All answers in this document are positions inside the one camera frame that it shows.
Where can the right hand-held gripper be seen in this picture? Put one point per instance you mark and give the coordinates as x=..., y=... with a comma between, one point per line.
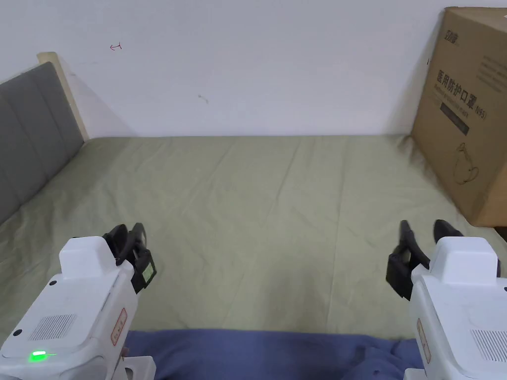
x=459, y=316

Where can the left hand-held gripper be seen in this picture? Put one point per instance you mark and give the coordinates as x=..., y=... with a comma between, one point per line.
x=75, y=308

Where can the brown cardboard carton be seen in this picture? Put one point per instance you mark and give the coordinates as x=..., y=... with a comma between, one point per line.
x=463, y=130

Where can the bed with pale green sheet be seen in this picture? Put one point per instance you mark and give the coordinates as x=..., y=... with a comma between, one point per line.
x=261, y=221

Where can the grey padded headboard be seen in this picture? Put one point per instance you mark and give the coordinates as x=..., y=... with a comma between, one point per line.
x=33, y=134

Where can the blue garment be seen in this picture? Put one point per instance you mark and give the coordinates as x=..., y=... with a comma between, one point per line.
x=257, y=356

